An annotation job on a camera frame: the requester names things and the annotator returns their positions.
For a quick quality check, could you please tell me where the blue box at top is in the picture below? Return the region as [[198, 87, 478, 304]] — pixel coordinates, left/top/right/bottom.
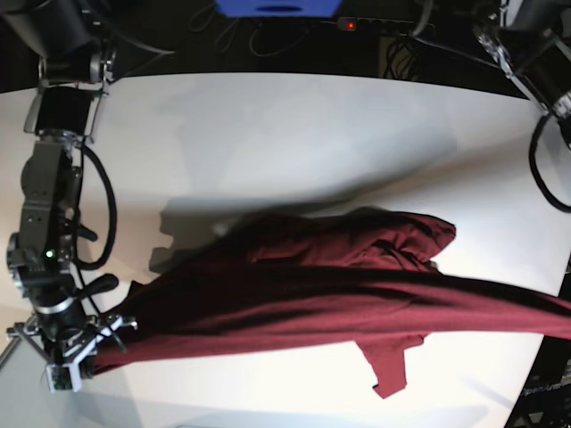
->
[[215, 0, 342, 18]]

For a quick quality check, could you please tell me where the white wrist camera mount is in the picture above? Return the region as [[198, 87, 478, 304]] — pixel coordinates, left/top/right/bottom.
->
[[45, 358, 82, 393]]

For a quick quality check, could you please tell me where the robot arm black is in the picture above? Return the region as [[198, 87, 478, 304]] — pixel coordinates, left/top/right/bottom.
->
[[472, 1, 570, 144], [1, 1, 118, 375]]

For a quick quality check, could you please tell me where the black power strip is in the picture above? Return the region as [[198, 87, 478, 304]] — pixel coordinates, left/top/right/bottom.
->
[[335, 16, 417, 37]]

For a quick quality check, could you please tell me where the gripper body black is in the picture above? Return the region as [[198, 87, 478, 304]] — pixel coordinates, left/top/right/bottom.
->
[[6, 233, 87, 357]]

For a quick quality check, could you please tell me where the dark red t-shirt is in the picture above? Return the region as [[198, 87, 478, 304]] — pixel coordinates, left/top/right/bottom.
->
[[93, 210, 570, 398]]

